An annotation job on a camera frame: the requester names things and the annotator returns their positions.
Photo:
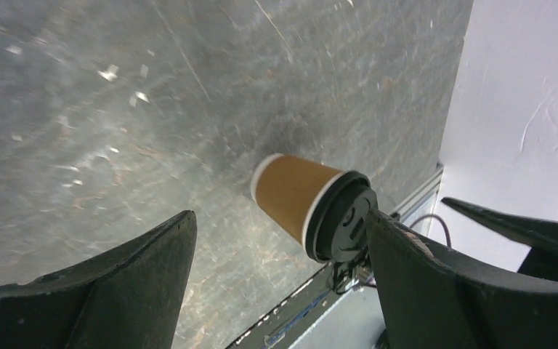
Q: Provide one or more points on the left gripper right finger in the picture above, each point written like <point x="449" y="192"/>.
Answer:
<point x="435" y="297"/>

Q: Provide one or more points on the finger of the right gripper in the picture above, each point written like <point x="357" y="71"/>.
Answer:
<point x="540" y="235"/>

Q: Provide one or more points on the black coffee cup lid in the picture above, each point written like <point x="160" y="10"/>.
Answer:
<point x="334" y="227"/>

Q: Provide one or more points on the brown paper coffee cup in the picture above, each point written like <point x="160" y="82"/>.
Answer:
<point x="288" y="189"/>

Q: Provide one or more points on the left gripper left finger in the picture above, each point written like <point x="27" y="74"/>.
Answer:
<point x="127" y="297"/>

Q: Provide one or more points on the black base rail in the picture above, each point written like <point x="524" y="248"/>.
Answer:
<point x="293" y="316"/>

